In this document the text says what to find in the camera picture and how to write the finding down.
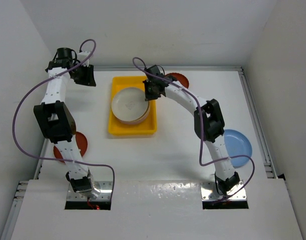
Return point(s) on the cream white plate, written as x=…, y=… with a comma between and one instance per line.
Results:
x=129, y=93

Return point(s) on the dark red plate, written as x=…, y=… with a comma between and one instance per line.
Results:
x=82, y=144
x=178, y=78

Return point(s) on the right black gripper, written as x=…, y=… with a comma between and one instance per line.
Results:
x=149, y=96

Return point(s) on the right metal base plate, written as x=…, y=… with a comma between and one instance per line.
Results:
x=209, y=193

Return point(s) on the light blue plate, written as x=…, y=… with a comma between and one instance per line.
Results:
x=238, y=147

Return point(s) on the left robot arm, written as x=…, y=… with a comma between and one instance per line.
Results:
x=55, y=120

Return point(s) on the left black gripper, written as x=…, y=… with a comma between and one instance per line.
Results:
x=88, y=79

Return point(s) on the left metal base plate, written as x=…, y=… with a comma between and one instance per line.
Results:
x=103, y=193

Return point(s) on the dark red plate top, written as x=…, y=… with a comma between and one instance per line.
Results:
x=178, y=78

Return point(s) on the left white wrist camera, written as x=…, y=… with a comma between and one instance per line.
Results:
x=84, y=57

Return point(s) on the metal base plate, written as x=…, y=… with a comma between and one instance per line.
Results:
x=103, y=193
x=209, y=193

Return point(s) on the yellow plastic bin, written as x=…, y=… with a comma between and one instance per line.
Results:
x=148, y=127

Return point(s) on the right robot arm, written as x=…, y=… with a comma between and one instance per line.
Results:
x=208, y=122

